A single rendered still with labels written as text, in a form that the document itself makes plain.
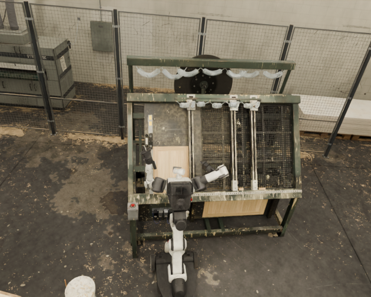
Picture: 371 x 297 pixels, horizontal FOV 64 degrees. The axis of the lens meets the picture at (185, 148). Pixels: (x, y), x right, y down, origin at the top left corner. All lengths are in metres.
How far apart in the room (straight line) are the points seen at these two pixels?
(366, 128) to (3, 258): 7.12
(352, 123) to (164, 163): 4.90
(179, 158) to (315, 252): 2.36
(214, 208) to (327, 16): 5.74
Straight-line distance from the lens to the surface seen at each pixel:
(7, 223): 4.92
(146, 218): 4.20
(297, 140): 4.10
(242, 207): 4.31
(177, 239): 3.40
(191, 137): 3.64
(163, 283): 3.75
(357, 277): 4.76
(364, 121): 7.53
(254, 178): 3.85
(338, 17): 8.48
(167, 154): 3.61
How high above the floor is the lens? 3.40
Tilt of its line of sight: 35 degrees down
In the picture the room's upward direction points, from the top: 5 degrees clockwise
